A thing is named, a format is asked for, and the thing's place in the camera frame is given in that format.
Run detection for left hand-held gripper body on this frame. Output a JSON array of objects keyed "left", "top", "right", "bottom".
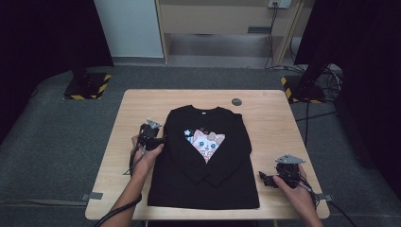
[{"left": 138, "top": 117, "right": 166, "bottom": 151}]

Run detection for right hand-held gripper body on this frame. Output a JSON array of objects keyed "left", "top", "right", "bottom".
[{"left": 274, "top": 153, "right": 306, "bottom": 189}]

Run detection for black long-sleeve shirt cat print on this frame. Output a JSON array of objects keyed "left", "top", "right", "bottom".
[{"left": 147, "top": 104, "right": 261, "bottom": 211}]

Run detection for person's left hand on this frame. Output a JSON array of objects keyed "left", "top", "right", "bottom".
[{"left": 130, "top": 134, "right": 166, "bottom": 179}]

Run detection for person's right hand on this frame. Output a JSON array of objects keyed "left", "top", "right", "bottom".
[{"left": 271, "top": 164, "right": 317, "bottom": 216}]

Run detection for grey tape strip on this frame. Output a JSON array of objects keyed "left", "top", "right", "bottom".
[
  {"left": 314, "top": 193, "right": 335, "bottom": 203},
  {"left": 80, "top": 191, "right": 104, "bottom": 201}
]

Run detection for black stand base hazard stripes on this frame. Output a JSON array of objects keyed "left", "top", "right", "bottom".
[
  {"left": 62, "top": 46, "right": 113, "bottom": 101},
  {"left": 280, "top": 60, "right": 336, "bottom": 105}
]

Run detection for white panel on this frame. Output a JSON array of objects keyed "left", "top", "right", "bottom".
[{"left": 93, "top": 0, "right": 166, "bottom": 59}]

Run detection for light wooden shelf unit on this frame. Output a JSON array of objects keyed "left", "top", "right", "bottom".
[{"left": 154, "top": 0, "right": 317, "bottom": 67}]

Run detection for black curtain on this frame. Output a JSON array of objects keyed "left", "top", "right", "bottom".
[
  {"left": 0, "top": 0, "right": 115, "bottom": 147},
  {"left": 293, "top": 0, "right": 401, "bottom": 202}
]

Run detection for grey label on shelf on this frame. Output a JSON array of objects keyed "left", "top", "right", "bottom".
[{"left": 247, "top": 26, "right": 273, "bottom": 35}]

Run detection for white power socket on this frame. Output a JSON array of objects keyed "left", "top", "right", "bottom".
[{"left": 267, "top": 0, "right": 293, "bottom": 9}]

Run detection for long black floor cable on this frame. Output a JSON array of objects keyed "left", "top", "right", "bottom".
[{"left": 294, "top": 100, "right": 338, "bottom": 148}]

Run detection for right hand-held gripper black cable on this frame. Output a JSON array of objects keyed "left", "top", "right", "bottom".
[{"left": 297, "top": 176, "right": 358, "bottom": 227}]

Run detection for hand-held gripper black cable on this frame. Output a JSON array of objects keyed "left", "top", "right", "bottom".
[
  {"left": 297, "top": 176, "right": 358, "bottom": 227},
  {"left": 93, "top": 143, "right": 148, "bottom": 227}
]

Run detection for left hand-held gripper black cable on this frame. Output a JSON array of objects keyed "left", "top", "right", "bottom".
[{"left": 93, "top": 143, "right": 148, "bottom": 227}]

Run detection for tangle of black floor cables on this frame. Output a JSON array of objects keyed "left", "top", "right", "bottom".
[{"left": 320, "top": 64, "right": 344, "bottom": 103}]

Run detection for black hanging power cable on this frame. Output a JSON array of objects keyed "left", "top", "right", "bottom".
[{"left": 264, "top": 2, "right": 280, "bottom": 70}]

